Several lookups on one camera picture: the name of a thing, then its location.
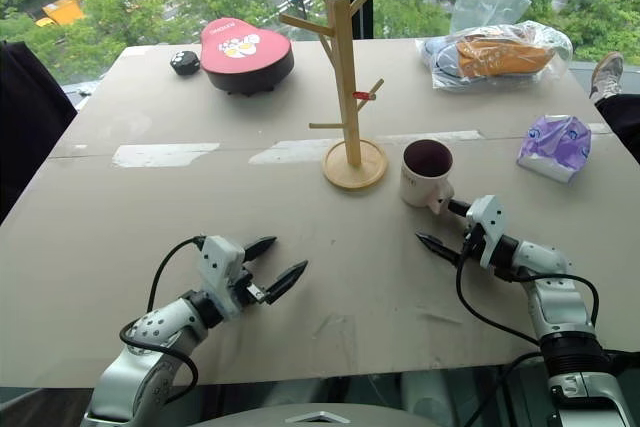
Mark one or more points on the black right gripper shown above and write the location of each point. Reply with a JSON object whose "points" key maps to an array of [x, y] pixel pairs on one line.
{"points": [[472, 244]]}

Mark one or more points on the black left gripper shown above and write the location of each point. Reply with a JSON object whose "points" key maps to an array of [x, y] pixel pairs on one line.
{"points": [[246, 287]]}

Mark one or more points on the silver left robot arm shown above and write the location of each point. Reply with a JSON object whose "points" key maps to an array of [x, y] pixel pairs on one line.
{"points": [[150, 347]]}

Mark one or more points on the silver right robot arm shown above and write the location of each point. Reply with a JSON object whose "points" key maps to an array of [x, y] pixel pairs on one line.
{"points": [[560, 307]]}

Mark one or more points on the wooden mug tree stand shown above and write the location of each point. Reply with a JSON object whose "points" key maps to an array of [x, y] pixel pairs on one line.
{"points": [[350, 137]]}

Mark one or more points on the white ceramic mug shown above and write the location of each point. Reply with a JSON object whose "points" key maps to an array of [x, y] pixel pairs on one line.
{"points": [[417, 187]]}

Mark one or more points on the white tape strip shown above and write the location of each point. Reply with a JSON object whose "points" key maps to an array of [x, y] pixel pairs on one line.
{"points": [[430, 136], [290, 151]]}

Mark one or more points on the purple tissue pack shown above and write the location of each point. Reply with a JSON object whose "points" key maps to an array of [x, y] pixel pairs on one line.
{"points": [[555, 147]]}

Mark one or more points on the red marker tape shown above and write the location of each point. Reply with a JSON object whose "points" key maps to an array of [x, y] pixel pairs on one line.
{"points": [[364, 95]]}

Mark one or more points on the grey robot torso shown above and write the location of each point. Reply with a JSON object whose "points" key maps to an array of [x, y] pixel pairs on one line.
{"points": [[325, 417]]}

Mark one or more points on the plastic bag with orange item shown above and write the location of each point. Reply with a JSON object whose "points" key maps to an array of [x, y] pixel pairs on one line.
{"points": [[495, 59]]}

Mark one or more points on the dark trouser leg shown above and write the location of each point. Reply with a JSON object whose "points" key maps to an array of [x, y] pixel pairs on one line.
{"points": [[622, 122]]}

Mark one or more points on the red lidded black box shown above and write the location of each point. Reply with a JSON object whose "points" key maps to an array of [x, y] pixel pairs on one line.
{"points": [[245, 52]]}

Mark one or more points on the small black spotted cube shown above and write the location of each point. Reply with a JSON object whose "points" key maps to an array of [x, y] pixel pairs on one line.
{"points": [[182, 63]]}

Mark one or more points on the grey sneaker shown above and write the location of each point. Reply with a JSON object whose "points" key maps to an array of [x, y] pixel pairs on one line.
{"points": [[607, 74]]}

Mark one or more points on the dark cloth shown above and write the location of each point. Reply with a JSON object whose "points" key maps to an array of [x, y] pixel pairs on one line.
{"points": [[30, 122]]}

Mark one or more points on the yellow truck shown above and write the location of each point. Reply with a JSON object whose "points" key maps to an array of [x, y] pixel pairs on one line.
{"points": [[62, 9]]}

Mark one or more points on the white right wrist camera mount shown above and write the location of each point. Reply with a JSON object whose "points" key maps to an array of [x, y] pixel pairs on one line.
{"points": [[487, 227]]}

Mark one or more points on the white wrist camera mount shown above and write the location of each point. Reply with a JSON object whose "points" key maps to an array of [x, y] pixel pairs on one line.
{"points": [[487, 227], [220, 267]]}

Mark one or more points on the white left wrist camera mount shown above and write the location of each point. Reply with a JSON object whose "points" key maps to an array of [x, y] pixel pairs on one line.
{"points": [[220, 267]]}

